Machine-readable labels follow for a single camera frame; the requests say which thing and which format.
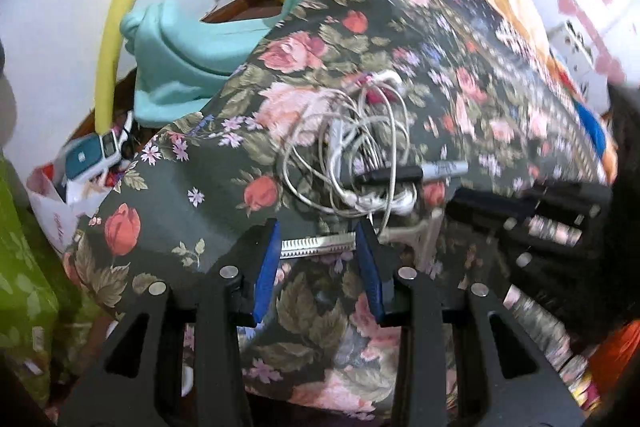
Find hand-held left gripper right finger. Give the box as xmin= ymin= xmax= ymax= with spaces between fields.
xmin=354 ymin=222 xmax=583 ymax=427

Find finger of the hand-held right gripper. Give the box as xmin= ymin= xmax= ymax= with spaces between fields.
xmin=450 ymin=184 xmax=615 ymax=229
xmin=492 ymin=218 xmax=608 ymax=274

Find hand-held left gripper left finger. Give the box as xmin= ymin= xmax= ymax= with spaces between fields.
xmin=60 ymin=219 xmax=281 ymax=427

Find white plastic piece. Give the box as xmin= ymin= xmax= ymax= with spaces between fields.
xmin=382 ymin=207 xmax=446 ymax=273

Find black marker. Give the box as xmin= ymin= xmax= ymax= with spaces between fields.
xmin=354 ymin=160 xmax=470 ymax=184

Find dark floral blanket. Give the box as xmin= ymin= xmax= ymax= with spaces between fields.
xmin=62 ymin=0 xmax=616 ymax=423

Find small white box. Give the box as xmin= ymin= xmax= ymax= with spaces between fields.
xmin=100 ymin=129 xmax=123 ymax=160

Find teal box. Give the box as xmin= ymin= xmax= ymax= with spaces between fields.
xmin=64 ymin=134 xmax=108 ymax=182

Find white plastic bag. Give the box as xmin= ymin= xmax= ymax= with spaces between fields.
xmin=26 ymin=162 xmax=108 ymax=255

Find teal cloth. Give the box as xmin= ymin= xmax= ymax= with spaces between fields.
xmin=120 ymin=0 xmax=361 ymax=128

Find green leaf-print bag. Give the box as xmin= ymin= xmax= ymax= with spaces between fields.
xmin=0 ymin=157 xmax=86 ymax=408

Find yellow foam tube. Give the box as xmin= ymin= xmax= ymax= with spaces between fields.
xmin=95 ymin=0 xmax=291 ymax=135

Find tangled white cables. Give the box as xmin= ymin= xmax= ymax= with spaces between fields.
xmin=277 ymin=69 xmax=421 ymax=238

